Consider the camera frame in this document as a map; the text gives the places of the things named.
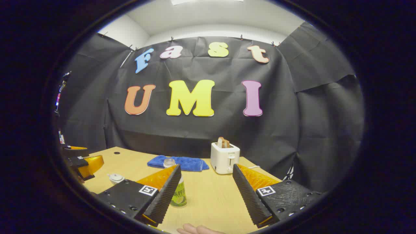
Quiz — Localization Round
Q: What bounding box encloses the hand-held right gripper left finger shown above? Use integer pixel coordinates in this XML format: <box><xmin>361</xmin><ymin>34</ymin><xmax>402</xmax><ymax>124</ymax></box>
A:
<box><xmin>97</xmin><ymin>164</ymin><xmax>182</xmax><ymax>228</ymax></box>

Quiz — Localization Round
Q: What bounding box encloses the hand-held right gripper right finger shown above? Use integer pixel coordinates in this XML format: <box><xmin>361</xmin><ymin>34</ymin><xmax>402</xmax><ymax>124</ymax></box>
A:
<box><xmin>232</xmin><ymin>163</ymin><xmax>323</xmax><ymax>229</ymax></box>

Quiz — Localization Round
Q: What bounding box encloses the green label water bottle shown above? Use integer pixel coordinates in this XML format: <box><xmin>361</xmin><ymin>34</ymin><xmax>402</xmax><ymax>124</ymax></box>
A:
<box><xmin>163</xmin><ymin>158</ymin><xmax>188</xmax><ymax>208</ymax></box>

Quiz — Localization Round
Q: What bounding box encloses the computer monitor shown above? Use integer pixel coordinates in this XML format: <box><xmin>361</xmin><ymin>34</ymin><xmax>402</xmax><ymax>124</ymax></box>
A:
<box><xmin>55</xmin><ymin>72</ymin><xmax>71</xmax><ymax>114</ymax></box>

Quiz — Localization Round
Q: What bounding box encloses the blue towel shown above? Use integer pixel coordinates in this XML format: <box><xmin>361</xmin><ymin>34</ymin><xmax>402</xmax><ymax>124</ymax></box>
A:
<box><xmin>147</xmin><ymin>155</ymin><xmax>210</xmax><ymax>172</ymax></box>

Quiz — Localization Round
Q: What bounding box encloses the white toaster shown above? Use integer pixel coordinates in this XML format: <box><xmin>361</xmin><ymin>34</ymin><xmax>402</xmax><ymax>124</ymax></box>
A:
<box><xmin>210</xmin><ymin>142</ymin><xmax>241</xmax><ymax>175</ymax></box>

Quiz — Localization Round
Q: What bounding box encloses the ceiling light panel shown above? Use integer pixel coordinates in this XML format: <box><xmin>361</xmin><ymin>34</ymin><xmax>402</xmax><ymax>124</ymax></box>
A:
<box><xmin>171</xmin><ymin>0</ymin><xmax>244</xmax><ymax>6</ymax></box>

